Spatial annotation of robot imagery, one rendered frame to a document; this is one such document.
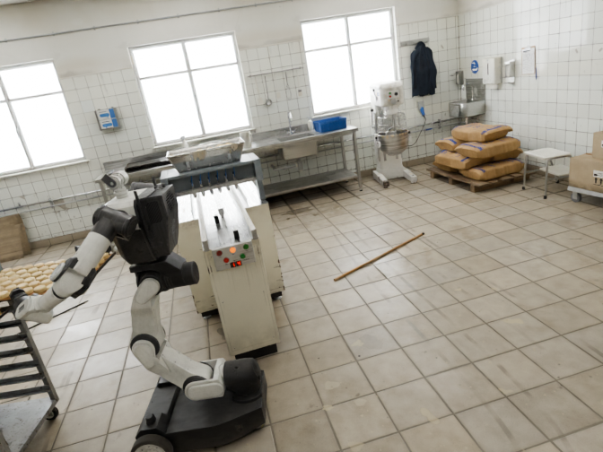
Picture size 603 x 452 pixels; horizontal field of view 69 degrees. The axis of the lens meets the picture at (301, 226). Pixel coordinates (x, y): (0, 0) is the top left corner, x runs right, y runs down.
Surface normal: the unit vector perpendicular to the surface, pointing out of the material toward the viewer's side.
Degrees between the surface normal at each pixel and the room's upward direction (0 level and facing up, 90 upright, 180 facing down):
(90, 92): 90
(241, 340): 90
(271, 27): 90
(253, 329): 90
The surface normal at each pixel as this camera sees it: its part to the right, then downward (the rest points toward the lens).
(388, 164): 0.08, 0.32
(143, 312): 0.06, 0.70
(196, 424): -0.16, -0.93
